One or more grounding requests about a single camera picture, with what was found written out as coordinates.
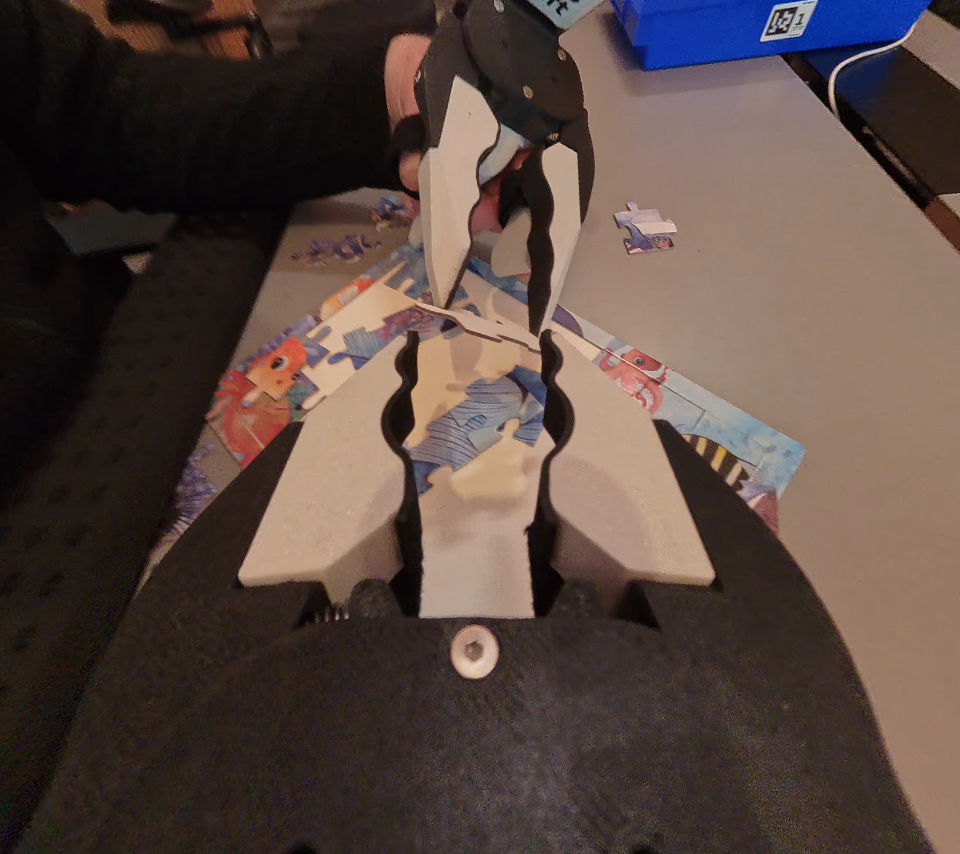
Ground white cable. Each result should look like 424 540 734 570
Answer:
825 25 925 114

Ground striped puzzle piece with tail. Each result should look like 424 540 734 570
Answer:
326 332 391 371

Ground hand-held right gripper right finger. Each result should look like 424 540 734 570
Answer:
525 329 717 619

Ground sea print puzzle tray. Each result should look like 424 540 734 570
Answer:
172 240 807 570

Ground whale eye puzzle piece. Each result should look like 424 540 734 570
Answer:
414 299 543 354

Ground striped fish puzzle piece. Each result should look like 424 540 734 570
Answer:
678 430 755 491

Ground striped dark blue puzzle piece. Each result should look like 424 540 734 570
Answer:
408 404 519 495

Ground person's left hand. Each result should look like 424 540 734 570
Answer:
382 32 436 197

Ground puzzle piece with white patch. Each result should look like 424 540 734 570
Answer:
613 200 678 257

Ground small blue purple puzzle piece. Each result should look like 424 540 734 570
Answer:
369 194 419 230

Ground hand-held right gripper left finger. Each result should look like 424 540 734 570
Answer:
238 330 425 619

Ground coral and purple puzzle piece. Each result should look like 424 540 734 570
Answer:
378 308 447 339

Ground pale blue octopus puzzle piece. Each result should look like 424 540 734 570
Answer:
652 381 721 435

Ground orange crab puzzle piece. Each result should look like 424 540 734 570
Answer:
208 370 301 467

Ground person's black clothing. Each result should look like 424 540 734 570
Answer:
0 194 132 495

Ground striped purple puzzle piece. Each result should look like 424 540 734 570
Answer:
746 482 783 536

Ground joined blue purple puzzle pieces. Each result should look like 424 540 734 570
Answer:
291 231 384 268

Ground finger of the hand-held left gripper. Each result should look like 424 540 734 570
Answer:
523 145 586 336
416 76 505 311

